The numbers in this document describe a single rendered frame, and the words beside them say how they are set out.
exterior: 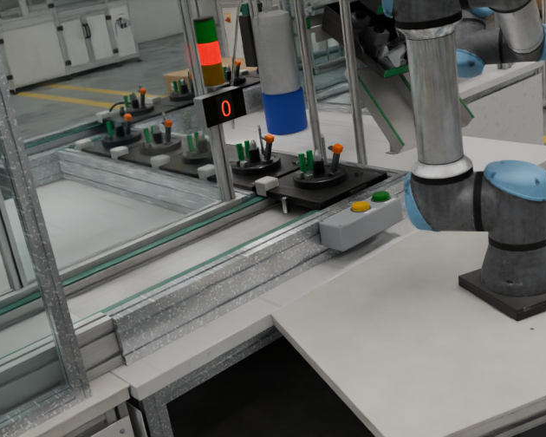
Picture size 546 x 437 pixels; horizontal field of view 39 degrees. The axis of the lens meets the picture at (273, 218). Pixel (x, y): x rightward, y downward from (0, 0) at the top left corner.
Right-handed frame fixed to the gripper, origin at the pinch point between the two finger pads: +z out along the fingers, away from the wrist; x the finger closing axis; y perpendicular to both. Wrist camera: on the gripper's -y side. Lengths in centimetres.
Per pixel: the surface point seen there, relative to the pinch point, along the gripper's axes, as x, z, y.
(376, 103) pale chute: -4.5, 8.6, 10.8
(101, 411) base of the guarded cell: -102, -15, 53
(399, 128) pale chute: 0.6, 10.0, 18.8
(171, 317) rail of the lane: -82, -10, 42
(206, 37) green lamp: -47.8, 1.7, -14.3
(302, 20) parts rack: -10.4, 18.5, -18.4
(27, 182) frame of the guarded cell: -104, -32, 13
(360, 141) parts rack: -7.4, 17.2, 18.2
